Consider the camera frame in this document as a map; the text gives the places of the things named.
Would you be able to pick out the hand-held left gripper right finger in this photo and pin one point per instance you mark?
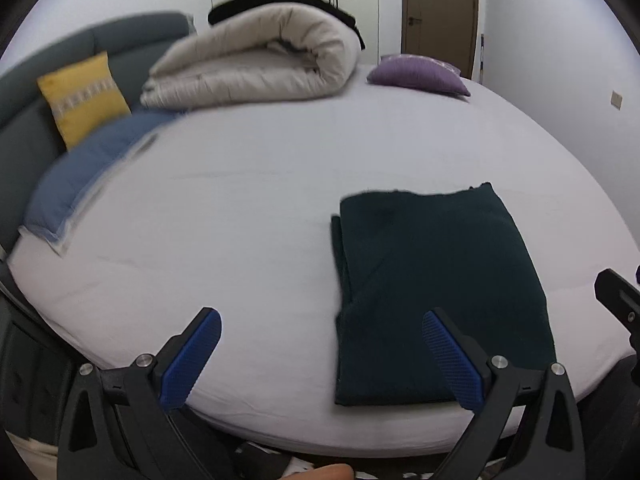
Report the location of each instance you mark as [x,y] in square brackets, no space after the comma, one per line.
[452,360]

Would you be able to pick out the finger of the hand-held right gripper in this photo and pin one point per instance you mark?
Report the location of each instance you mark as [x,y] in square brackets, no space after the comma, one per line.
[617,297]

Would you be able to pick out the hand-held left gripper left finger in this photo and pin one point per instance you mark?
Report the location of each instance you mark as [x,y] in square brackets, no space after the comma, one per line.
[192,360]

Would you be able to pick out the dark green knit sweater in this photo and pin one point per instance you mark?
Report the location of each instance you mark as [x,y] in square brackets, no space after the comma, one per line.
[430,290]

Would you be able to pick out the white bed mattress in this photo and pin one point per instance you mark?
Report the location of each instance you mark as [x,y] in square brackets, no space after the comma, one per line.
[250,210]

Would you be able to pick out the blue pillow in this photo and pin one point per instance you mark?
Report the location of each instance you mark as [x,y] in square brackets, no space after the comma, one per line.
[95,165]

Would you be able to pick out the yellow patterned cushion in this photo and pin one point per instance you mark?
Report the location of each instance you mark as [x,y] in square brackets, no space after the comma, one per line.
[82,97]

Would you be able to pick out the purple pillow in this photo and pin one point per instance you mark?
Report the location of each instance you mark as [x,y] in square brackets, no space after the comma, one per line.
[417,74]

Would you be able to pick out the grey upholstered headboard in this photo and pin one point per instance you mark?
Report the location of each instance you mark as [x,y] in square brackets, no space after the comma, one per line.
[30,110]

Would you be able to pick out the beige folded duvet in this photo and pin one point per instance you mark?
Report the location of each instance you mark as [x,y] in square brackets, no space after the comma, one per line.
[260,55]

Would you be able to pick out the brown wooden door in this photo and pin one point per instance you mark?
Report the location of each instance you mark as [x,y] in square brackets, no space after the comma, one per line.
[440,7]

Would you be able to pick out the black cloth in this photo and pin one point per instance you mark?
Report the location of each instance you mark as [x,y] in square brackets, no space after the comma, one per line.
[300,2]

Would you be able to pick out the wall switch plate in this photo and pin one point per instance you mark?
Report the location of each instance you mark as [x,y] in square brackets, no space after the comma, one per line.
[616,99]

